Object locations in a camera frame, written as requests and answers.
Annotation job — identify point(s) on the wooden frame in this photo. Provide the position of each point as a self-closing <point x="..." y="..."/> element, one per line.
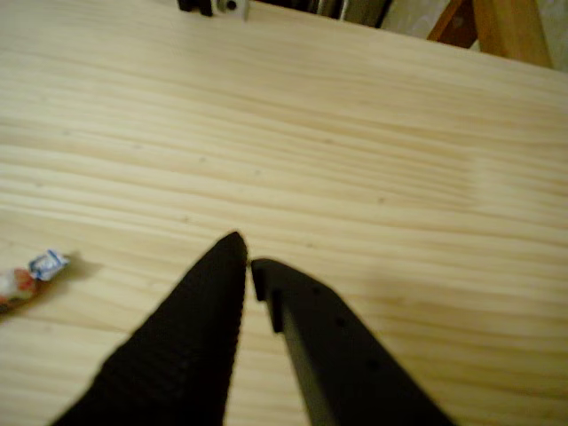
<point x="510" y="26"/>

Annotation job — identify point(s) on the silver metal bracket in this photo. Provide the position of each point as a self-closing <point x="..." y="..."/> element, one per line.
<point x="231" y="8"/>

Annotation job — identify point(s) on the black smooth gripper right finger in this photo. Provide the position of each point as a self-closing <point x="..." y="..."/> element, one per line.
<point x="337" y="355"/>

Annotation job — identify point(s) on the black textured gripper left finger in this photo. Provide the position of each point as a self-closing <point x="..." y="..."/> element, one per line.
<point x="177" y="346"/>

